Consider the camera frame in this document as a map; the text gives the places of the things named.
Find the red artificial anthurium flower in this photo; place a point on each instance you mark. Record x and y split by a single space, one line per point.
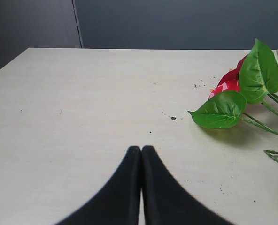
254 78

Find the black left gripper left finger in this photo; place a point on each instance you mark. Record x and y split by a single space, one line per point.
118 201

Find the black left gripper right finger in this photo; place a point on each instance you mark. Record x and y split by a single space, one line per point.
166 202

